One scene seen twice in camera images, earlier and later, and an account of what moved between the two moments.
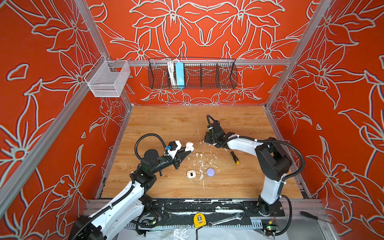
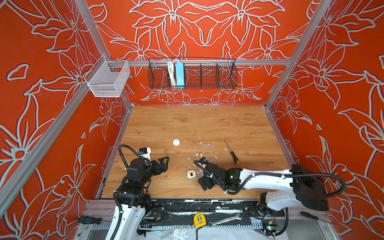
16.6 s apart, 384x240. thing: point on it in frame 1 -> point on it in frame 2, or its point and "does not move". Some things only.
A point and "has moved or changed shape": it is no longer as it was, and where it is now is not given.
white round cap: [189, 146] has moved or changed shape
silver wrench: [237, 217] does not move
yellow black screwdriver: [235, 158] does not move
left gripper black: [180, 158] -> [163, 167]
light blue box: [179, 73] does not move
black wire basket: [199, 73] does not move
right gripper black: [206, 137] -> [203, 180]
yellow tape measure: [199, 220] does not move
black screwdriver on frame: [314, 217] does not move
